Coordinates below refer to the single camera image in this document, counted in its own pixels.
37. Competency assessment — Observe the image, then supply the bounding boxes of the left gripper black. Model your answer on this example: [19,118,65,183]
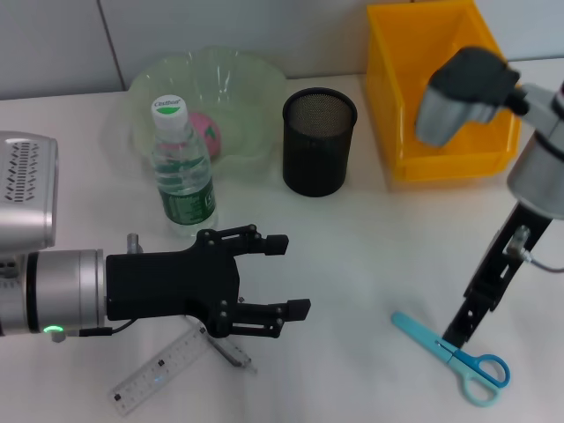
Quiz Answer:
[104,223,312,340]

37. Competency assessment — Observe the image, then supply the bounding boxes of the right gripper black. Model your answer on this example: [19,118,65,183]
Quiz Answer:
[441,203,554,353]

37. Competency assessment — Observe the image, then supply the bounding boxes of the water bottle green label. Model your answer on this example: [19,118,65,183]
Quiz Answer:
[150,93,219,240]

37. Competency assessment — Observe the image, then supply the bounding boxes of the pink toy peach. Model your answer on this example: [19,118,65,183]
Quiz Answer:
[186,111,222,160]

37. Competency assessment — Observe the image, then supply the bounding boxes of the light blue scissors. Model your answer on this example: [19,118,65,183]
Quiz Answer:
[390,310,512,408]

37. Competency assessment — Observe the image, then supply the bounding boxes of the grey pen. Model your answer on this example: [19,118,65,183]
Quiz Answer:
[193,315,258,376]

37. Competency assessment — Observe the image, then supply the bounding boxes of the black mesh pen holder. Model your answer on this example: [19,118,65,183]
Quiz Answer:
[281,87,359,199]

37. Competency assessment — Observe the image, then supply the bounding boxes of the transparent plastic ruler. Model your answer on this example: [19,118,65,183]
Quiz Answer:
[109,323,213,417]

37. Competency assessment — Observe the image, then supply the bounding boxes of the green translucent fruit bowl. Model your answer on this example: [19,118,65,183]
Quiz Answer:
[127,45,287,175]

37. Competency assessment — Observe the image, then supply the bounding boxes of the yellow plastic bin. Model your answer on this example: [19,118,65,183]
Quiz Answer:
[365,0,527,183]

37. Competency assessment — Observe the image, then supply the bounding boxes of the right wrist grey cable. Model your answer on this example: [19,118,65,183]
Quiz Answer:
[505,226,564,273]

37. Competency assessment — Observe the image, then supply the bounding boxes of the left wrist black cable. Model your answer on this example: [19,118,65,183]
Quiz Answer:
[56,318,134,339]

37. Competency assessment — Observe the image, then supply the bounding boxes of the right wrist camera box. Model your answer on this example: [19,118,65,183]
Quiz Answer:
[415,46,523,147]

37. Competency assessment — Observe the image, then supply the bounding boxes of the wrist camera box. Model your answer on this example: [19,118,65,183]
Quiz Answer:
[415,46,523,147]
[0,130,60,255]

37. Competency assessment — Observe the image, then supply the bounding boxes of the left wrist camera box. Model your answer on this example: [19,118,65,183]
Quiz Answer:
[0,130,60,255]

